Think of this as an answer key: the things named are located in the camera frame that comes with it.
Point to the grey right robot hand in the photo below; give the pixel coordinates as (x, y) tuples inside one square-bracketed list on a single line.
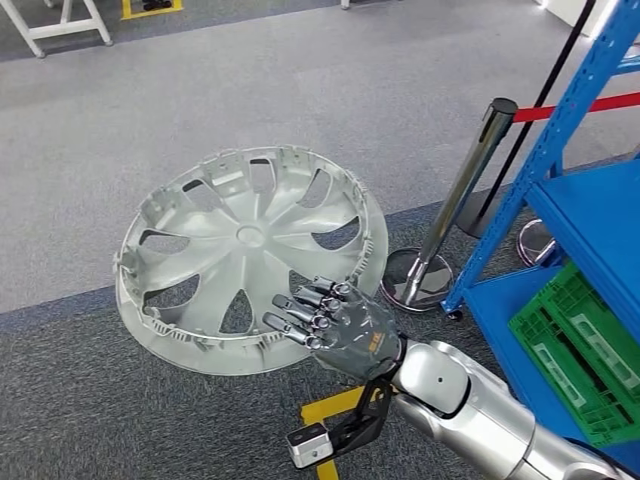
[(355, 331)]

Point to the grey plastic wheel hubcap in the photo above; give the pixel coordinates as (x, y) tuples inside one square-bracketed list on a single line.
[(240, 258)]

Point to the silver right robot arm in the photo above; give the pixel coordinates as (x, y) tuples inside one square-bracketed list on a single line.
[(475, 411)]

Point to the blue metal shelf rack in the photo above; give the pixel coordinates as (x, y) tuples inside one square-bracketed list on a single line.
[(590, 218)]

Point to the yellow floor tape outline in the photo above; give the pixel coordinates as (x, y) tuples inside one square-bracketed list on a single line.
[(330, 405)]

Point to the black stanchion pole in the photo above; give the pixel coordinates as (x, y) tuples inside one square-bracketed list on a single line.
[(475, 222)]

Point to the red barrier belt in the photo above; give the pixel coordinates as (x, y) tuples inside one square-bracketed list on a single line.
[(615, 102)]

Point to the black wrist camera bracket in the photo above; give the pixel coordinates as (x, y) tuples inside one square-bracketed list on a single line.
[(360, 424)]

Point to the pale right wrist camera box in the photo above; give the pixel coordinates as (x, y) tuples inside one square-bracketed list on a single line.
[(310, 447)]

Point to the white frame stand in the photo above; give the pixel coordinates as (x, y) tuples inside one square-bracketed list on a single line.
[(65, 28)]

